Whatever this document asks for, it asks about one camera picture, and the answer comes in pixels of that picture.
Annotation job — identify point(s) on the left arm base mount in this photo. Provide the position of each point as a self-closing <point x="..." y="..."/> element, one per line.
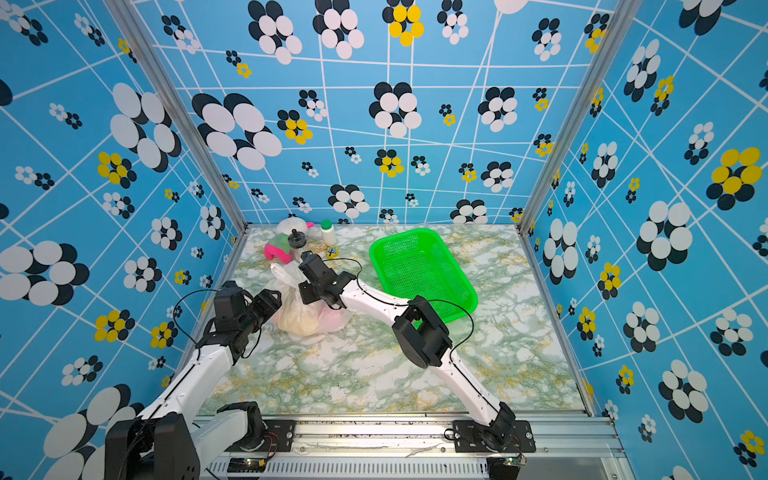
<point x="277" y="438"/>

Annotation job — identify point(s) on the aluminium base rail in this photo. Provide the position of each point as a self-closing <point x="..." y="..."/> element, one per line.
<point x="569" y="445"/>

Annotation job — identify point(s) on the green plastic basket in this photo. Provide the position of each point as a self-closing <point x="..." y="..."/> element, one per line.
<point x="418" y="263"/>

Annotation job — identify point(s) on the translucent white plastic bag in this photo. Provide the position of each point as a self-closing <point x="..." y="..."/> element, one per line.
<point x="295" y="317"/>

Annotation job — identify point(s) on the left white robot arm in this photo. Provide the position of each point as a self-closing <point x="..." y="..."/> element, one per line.
<point x="161" y="443"/>

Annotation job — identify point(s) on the glass jar black lid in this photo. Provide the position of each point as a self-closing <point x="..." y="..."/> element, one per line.
<point x="297" y="241"/>

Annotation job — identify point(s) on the white plush toy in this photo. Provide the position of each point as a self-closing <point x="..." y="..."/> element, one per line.
<point x="288" y="225"/>

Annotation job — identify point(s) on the white bottle green cap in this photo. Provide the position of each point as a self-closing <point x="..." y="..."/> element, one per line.
<point x="328" y="233"/>

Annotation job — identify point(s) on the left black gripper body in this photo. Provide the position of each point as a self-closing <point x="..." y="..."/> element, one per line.
<point x="261" y="310"/>

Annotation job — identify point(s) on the pink green plush toy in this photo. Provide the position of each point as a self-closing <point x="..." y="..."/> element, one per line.
<point x="278" y="248"/>

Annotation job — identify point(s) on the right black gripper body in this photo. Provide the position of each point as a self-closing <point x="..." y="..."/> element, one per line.
<point x="310" y="294"/>

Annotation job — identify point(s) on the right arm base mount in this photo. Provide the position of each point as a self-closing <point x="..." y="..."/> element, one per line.
<point x="469" y="437"/>

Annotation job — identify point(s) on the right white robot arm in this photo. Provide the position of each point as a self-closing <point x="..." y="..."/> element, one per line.
<point x="424" y="340"/>

